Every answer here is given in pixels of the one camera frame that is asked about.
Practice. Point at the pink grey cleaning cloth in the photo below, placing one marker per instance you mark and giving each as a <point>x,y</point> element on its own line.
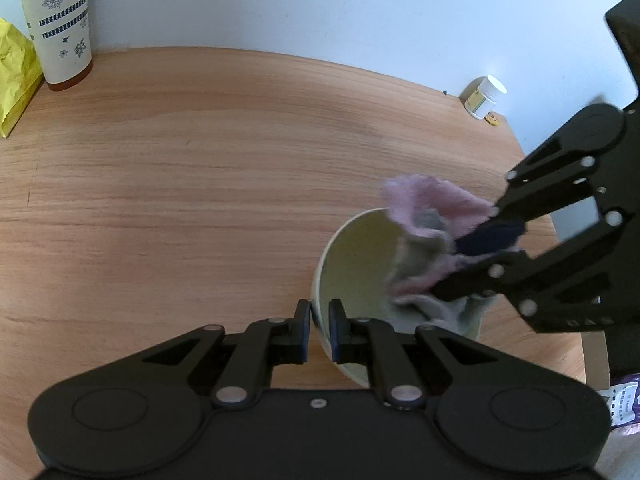
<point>432,214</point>

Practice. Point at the pale green bowl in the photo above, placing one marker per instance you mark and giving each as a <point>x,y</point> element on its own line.
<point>377,270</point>

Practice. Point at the purple white package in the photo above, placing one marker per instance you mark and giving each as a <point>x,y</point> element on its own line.
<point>622,400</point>

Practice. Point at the small yellow tag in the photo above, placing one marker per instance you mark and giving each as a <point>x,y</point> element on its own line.
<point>492,119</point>

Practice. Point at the white tumbler red lid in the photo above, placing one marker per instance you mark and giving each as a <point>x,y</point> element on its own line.
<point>60,32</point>

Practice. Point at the yellow bag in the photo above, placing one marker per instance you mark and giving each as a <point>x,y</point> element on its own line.
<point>20,75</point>

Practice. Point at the small white jar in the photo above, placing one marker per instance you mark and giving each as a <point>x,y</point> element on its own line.
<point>482,96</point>

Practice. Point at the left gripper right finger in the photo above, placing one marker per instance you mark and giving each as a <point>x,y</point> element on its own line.
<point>349,337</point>

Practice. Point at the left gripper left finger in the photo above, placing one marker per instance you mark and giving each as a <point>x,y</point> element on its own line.
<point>295,342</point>

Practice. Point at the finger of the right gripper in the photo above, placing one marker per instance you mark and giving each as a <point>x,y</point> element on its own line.
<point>477,278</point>
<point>489,238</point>

